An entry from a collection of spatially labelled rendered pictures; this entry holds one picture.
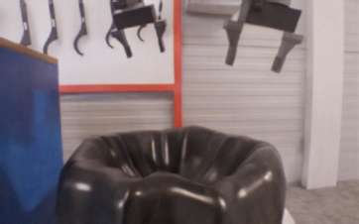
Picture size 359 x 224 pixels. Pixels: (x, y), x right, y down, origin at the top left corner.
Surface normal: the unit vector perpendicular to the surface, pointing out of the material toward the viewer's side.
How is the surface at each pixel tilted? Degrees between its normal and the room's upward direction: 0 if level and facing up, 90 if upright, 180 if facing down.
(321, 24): 90
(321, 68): 90
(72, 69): 90
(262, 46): 90
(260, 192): 54
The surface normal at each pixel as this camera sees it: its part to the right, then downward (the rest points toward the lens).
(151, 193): -0.04, -0.63
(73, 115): 0.11, 0.07
